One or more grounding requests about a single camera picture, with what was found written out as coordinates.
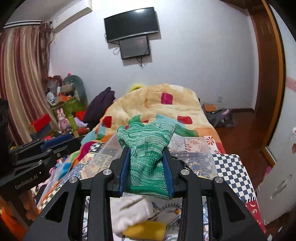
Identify large black wall television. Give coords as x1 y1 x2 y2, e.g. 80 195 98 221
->
104 7 159 42

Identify dark purple jacket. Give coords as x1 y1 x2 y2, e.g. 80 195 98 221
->
83 87 115 125

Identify green knitted glove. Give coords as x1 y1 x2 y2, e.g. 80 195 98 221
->
117 122 176 199

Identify clear plastic storage box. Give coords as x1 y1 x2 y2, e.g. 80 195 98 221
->
82 134 217 179

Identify small black wall monitor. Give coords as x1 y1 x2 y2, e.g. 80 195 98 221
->
119 36 150 60

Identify patterned bed sheet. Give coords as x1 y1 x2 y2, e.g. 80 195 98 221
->
36 136 266 241

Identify red thermos cup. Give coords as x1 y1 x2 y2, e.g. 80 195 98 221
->
77 127 90 136

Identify red box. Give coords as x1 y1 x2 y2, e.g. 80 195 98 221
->
28 113 51 133

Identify purple backpack on floor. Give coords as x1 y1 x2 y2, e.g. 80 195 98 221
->
202 103 235 128

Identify white sliding wardrobe door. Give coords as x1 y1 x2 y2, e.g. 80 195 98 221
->
268 7 295 162

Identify white drawstring cloth bag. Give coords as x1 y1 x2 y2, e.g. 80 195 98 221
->
110 194 154 234

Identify yellow green plush pillow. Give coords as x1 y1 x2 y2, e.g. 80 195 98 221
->
128 83 145 92

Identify striped pink curtain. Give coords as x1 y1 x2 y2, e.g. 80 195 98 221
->
1 21 58 145

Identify pink rabbit plush toy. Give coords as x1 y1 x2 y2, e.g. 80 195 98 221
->
57 108 71 134

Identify colourful patchwork quilt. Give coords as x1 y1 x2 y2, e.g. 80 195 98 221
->
70 84 225 166

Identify green storage box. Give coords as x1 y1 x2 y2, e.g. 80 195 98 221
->
51 97 86 118

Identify brown wooden door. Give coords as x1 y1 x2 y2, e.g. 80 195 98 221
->
248 1 285 148

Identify grey green neck pillow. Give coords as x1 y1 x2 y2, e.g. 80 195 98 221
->
61 75 88 105

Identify yellow sponge pad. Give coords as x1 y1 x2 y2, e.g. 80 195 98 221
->
122 220 166 240

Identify white air conditioner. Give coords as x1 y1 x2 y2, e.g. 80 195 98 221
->
50 0 92 33

